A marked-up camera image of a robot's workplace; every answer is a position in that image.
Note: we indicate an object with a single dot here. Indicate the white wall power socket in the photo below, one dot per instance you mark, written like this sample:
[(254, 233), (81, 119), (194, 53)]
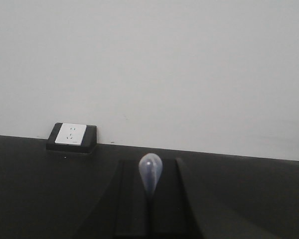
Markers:
[(71, 134)]

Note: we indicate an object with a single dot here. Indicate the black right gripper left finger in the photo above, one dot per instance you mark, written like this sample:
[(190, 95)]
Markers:
[(121, 211)]

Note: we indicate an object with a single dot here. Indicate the black socket mounting box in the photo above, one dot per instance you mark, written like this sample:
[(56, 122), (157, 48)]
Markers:
[(88, 143)]

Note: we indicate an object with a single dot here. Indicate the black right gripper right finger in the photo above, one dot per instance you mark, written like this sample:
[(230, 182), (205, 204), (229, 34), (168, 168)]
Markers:
[(171, 214)]

